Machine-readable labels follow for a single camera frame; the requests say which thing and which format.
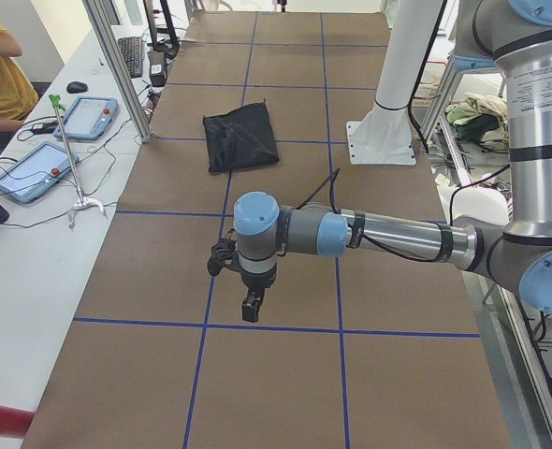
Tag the teach pendant tablet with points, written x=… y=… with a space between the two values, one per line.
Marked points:
x=33 y=175
x=89 y=117

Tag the aluminium frame post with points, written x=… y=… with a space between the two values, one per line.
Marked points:
x=99 y=20

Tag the far teach pendant tablet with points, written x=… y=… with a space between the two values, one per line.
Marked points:
x=89 y=117

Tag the near teach pendant tablet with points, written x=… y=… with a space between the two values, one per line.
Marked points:
x=33 y=175

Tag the black computer keyboard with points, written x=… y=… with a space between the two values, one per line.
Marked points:
x=131 y=49

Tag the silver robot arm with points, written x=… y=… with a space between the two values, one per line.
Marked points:
x=514 y=36

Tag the red cylinder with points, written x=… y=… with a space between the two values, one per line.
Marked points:
x=14 y=423

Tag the black computer mouse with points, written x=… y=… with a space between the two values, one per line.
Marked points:
x=76 y=87

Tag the white pedestal column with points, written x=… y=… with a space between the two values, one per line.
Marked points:
x=415 y=26

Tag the white chair seat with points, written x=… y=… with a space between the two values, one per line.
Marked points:
x=481 y=203

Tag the black printed t-shirt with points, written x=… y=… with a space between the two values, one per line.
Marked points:
x=240 y=139

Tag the metal stand rod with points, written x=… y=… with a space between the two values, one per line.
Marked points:
x=83 y=201

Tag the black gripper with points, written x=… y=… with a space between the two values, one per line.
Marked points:
x=255 y=280

